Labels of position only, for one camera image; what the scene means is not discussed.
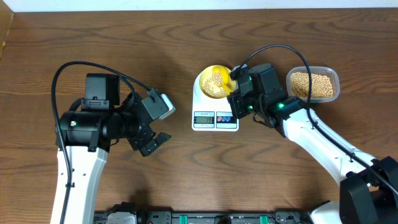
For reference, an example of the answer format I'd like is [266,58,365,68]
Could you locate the yellow measuring scoop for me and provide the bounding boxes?
[212,66,236,96]

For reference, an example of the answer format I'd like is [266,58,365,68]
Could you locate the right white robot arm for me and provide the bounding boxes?
[227,63,397,223]

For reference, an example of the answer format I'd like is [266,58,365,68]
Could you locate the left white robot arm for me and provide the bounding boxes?
[51,73,175,223]

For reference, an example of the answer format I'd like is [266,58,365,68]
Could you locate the soybeans in bowl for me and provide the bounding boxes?
[201,73,226,99]

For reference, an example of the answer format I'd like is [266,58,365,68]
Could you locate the yellow plastic bowl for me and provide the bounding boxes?
[199,65,236,99]

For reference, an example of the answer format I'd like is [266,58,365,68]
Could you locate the white digital kitchen scale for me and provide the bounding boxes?
[192,72,239,132]

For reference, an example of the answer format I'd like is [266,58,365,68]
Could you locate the soybeans in container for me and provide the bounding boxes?
[290,72,334,98]

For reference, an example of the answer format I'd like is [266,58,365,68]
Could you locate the clear plastic bean container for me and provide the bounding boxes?
[286,66,340,103]

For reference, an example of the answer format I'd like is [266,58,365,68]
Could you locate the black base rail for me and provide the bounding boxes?
[93,202,312,224]

